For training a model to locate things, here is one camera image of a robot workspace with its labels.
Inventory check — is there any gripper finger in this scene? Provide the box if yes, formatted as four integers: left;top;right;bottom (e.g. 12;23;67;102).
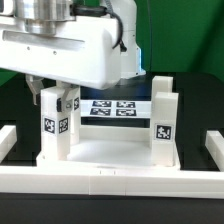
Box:
26;75;44;105
57;83;80;112

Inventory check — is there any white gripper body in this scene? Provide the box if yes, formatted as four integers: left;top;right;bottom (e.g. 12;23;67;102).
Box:
0;16;121;90

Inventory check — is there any white desk top tray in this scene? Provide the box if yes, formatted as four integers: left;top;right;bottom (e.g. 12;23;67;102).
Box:
36;125;180;170

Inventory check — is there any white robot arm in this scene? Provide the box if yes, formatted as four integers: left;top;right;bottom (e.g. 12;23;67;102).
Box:
0;0;145;112

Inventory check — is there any fiducial marker sheet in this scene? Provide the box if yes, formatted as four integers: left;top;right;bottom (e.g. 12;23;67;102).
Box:
81;100;151;119

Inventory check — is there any white U-shaped fence frame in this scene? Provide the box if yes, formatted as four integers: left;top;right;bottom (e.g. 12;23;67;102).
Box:
0;125;224;199

